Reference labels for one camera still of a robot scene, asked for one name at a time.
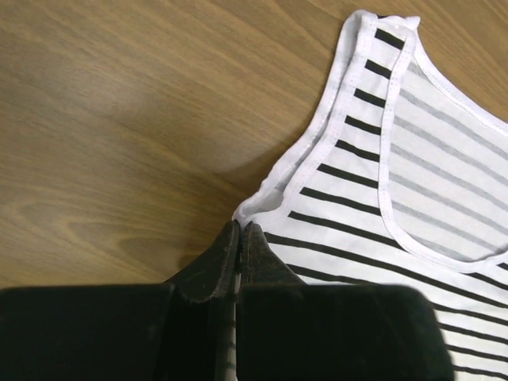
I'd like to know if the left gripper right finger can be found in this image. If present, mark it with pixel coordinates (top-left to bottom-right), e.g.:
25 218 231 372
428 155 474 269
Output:
236 223 452 380

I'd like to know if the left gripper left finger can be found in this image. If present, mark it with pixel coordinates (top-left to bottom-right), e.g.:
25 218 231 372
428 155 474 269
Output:
1 221 240 380

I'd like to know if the black white striped tank top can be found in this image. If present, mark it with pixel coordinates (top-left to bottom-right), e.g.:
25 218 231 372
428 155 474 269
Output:
233 10 507 380

